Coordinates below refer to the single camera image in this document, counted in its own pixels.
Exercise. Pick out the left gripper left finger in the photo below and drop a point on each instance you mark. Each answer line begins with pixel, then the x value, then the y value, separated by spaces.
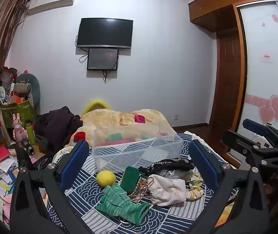
pixel 28 213

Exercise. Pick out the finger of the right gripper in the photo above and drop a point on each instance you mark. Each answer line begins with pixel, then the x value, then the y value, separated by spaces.
pixel 255 127

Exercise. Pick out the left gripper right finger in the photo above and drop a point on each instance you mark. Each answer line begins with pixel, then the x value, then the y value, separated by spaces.
pixel 249 213

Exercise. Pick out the yellow patterned scrunchie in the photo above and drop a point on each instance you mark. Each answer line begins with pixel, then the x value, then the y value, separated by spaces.
pixel 195 182

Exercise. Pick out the yellow felt ball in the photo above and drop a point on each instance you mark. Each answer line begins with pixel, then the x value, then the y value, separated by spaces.
pixel 105 178

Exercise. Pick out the green knitted sock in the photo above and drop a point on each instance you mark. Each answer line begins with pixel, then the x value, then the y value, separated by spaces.
pixel 116 203

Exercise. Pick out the white cloth pouch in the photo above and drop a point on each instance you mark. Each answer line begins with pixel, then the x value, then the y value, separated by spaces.
pixel 165 192

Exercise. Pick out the black lace garment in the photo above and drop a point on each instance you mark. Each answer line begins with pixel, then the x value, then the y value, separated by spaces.
pixel 176 164

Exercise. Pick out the green yellow sponge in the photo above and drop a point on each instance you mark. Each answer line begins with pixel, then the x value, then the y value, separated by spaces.
pixel 129 179

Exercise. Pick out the clear plastic storage bin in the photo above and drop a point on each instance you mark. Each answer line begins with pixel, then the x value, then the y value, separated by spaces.
pixel 137 145

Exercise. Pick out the black flashlight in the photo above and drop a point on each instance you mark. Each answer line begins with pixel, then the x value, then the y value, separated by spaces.
pixel 28 147

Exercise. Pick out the pink rabbit toy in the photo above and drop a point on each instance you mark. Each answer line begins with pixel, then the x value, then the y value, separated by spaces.
pixel 19 132

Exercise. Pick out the green bottle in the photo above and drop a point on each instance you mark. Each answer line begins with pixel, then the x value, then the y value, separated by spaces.
pixel 30 133

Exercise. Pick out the dark purple clothing pile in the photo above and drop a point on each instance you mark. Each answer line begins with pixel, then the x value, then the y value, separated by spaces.
pixel 57 127

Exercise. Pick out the white sliding wardrobe door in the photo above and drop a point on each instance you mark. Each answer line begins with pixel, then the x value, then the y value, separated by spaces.
pixel 260 22

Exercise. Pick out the green cardboard box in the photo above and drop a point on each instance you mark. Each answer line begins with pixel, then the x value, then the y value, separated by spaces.
pixel 24 109

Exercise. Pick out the beige patchwork fleece blanket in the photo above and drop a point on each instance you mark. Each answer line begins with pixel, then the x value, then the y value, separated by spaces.
pixel 149 122

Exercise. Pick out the grey green neck pillow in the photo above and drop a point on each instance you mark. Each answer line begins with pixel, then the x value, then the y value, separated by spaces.
pixel 35 88

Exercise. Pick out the yellow fuzzy cushion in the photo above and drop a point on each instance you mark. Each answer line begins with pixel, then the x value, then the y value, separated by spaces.
pixel 95 104

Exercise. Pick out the wooden wardrobe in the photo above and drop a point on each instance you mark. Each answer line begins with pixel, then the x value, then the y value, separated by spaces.
pixel 222 18

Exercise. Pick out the white air conditioner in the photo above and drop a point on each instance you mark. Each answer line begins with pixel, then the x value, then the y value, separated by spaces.
pixel 38 6

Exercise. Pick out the small wall monitor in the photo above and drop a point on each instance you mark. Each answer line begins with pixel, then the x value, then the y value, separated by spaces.
pixel 101 59

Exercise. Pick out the wall mounted black television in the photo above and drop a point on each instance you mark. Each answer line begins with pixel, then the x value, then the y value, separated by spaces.
pixel 105 32

